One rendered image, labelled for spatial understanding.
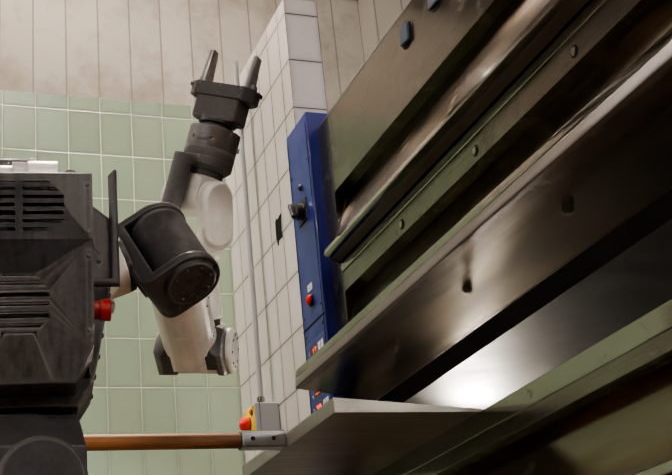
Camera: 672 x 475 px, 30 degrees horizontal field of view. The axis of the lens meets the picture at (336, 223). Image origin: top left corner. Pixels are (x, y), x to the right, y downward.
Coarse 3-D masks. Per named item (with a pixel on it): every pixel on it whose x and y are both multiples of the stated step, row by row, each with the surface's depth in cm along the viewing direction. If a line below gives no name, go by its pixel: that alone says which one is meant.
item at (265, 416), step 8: (248, 408) 342; (256, 408) 337; (264, 408) 337; (272, 408) 338; (248, 416) 341; (256, 416) 336; (264, 416) 336; (272, 416) 337; (256, 424) 335; (264, 424) 336; (272, 424) 336
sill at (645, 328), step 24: (648, 312) 182; (624, 336) 187; (648, 336) 182; (576, 360) 200; (600, 360) 193; (528, 384) 214; (552, 384) 206; (504, 408) 221; (456, 432) 238; (480, 432) 229; (408, 456) 258; (432, 456) 248
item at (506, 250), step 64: (576, 128) 175; (640, 128) 171; (512, 192) 192; (576, 192) 189; (640, 192) 188; (448, 256) 212; (512, 256) 211; (576, 256) 210; (384, 320) 241; (448, 320) 239; (320, 384) 279; (384, 384) 276
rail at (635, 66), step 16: (656, 48) 159; (640, 64) 162; (624, 80) 165; (608, 96) 169; (544, 144) 184; (528, 160) 188; (512, 176) 193; (496, 192) 197; (480, 208) 202; (464, 224) 207; (448, 240) 213; (368, 304) 246; (352, 320) 253; (336, 336) 261; (320, 352) 269; (304, 368) 278
